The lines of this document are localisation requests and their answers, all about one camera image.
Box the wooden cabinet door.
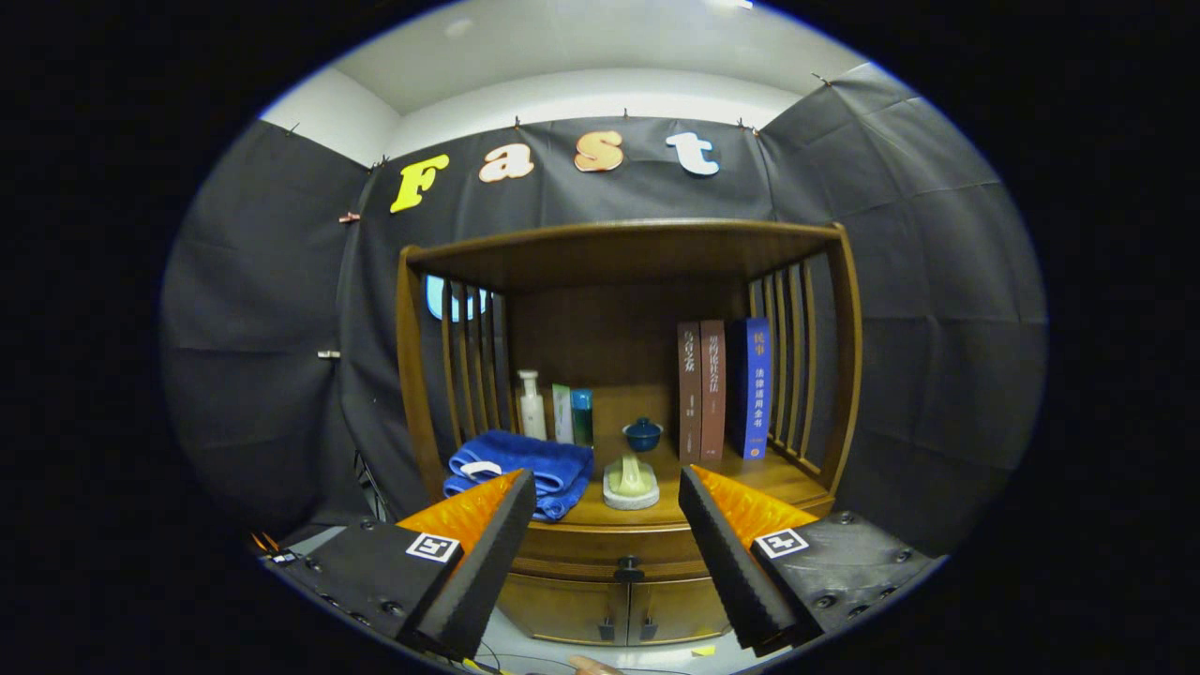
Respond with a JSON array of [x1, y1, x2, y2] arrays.
[[626, 577, 732, 646], [497, 574, 629, 646]]

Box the wooden cabinet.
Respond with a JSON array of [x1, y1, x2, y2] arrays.
[[395, 218, 864, 648]]

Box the white pump bottle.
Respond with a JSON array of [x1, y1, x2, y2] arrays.
[[517, 369, 547, 441]]

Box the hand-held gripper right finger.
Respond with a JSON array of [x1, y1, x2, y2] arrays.
[[677, 465, 941, 659]]

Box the folded blue towel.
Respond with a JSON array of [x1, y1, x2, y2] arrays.
[[443, 430, 594, 522]]

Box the wooden countertop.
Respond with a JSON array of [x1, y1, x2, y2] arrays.
[[441, 436, 837, 528]]

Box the wooden drawer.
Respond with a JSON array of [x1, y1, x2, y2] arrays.
[[506, 523, 718, 584]]

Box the blue book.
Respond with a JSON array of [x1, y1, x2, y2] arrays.
[[731, 317, 773, 460]]

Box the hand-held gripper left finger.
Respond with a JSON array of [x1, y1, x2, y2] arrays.
[[262, 469, 538, 662]]

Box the black backdrop cloth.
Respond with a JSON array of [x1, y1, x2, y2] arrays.
[[159, 61, 1048, 559]]

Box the reddish brown book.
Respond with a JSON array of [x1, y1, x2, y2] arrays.
[[699, 320, 727, 470]]

